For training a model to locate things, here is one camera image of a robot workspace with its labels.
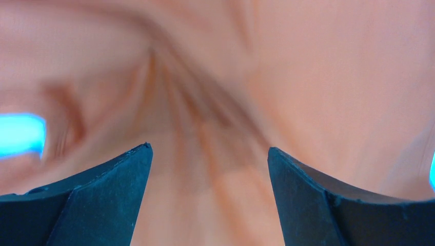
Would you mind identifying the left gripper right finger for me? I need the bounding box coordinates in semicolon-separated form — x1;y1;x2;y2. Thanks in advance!
268;147;434;246

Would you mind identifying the orange t shirt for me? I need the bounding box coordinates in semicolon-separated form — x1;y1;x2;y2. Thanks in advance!
1;1;434;245

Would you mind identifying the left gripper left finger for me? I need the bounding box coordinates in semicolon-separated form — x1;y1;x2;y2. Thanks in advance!
1;143;153;246

